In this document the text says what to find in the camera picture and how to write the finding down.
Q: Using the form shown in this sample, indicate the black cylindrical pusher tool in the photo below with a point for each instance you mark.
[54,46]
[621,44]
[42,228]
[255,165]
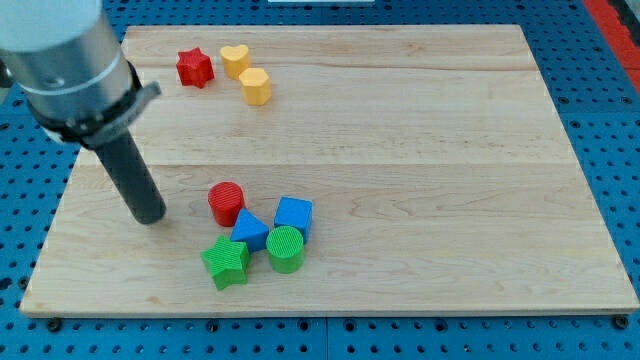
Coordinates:
[131,177]

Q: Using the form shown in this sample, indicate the red cylinder block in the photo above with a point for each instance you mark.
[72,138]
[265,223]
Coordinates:
[225,200]

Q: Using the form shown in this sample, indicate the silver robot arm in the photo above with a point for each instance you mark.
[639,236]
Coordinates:
[81,89]

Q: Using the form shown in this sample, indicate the yellow hexagon block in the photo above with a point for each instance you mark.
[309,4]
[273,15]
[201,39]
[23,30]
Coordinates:
[255,86]

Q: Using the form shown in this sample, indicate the red star block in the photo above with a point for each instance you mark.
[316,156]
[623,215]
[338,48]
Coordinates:
[194,68]

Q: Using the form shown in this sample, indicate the blue triangle block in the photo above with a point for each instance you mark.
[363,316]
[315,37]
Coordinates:
[250,230]

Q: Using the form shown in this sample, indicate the green star block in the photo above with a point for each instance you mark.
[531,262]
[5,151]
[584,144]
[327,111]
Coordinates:
[227,262]

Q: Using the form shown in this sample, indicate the yellow heart block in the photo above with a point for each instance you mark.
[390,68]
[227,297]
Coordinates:
[236,59]

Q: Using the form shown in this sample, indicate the blue cube block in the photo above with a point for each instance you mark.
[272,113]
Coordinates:
[295,213]

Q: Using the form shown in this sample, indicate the green cylinder block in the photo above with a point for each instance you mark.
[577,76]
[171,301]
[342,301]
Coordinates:
[285,246]

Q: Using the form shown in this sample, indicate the wooden board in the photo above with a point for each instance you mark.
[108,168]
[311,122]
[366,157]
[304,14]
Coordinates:
[442,180]

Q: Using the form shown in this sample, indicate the red floor strip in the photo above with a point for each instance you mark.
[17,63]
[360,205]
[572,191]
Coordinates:
[615,21]

